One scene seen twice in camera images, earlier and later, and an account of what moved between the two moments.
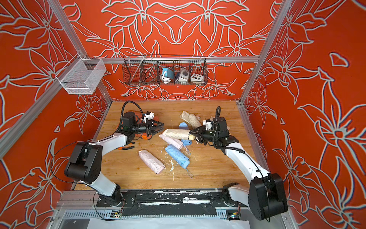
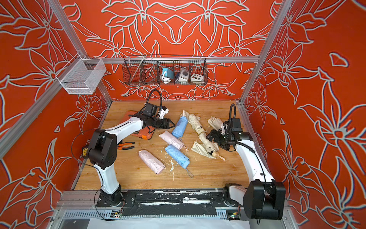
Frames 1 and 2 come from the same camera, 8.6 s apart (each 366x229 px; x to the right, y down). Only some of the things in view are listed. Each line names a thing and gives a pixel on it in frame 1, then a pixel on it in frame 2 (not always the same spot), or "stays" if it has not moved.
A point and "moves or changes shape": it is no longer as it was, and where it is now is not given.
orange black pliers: x=126 y=147 stays
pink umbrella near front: x=151 y=161 stays
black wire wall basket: x=164 y=70 stays
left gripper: x=152 y=122 -> x=167 y=127
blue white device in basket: x=167 y=74 stays
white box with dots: x=196 y=77 stays
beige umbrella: x=193 y=119 stays
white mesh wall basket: x=82 y=76 stays
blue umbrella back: x=183 y=125 -> x=180 y=126
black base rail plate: x=170 y=202 stays
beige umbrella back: x=208 y=123 moves or changes shape
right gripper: x=200 y=129 -> x=217 y=139
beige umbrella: x=178 y=134 -> x=212 y=148
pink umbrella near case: x=175 y=142 stays
